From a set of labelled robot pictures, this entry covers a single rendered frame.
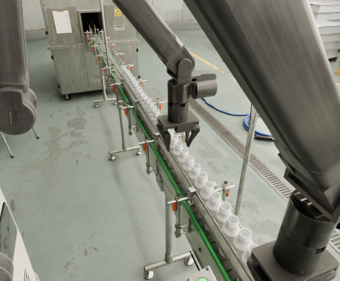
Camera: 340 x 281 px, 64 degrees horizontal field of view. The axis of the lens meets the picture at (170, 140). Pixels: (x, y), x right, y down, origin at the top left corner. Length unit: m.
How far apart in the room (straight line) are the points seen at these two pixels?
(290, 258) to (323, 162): 0.18
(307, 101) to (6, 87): 0.53
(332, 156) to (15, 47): 0.54
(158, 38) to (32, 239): 2.18
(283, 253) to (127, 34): 4.43
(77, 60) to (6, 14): 4.08
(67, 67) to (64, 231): 2.85
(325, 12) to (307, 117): 7.75
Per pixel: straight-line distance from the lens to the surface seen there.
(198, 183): 1.08
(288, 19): 0.18
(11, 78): 0.62
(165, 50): 0.63
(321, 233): 0.37
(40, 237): 2.56
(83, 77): 4.74
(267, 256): 0.44
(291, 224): 0.38
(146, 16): 0.61
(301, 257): 0.40
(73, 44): 4.62
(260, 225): 2.53
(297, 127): 0.23
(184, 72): 0.65
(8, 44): 0.60
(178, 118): 0.71
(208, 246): 1.05
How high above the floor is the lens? 1.83
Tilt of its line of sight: 32 degrees down
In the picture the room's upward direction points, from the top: straight up
